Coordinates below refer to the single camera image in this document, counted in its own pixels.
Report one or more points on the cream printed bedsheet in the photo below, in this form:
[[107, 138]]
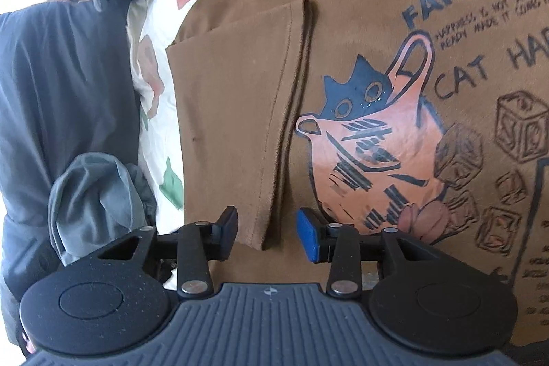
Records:
[[158, 27]]

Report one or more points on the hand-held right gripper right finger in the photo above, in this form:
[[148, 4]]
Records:
[[306, 237]]

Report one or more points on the dark grey pillow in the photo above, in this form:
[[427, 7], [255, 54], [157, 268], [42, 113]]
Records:
[[64, 83]]

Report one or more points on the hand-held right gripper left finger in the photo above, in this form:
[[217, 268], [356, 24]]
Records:
[[230, 231]]

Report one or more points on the crumpled grey garment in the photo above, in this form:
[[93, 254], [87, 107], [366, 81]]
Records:
[[94, 198]]

